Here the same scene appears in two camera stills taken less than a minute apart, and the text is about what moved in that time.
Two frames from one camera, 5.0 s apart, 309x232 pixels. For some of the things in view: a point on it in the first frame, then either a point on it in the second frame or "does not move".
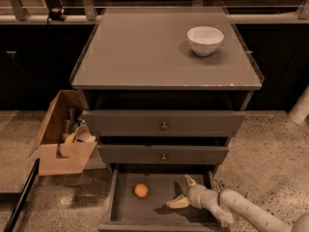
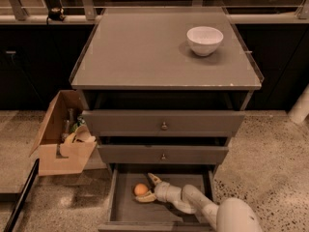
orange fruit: x=141 y=190 does not move
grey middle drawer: x=163 y=154 does not move
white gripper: x=196 y=194 -> x=164 y=191
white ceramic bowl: x=204 y=41 does not move
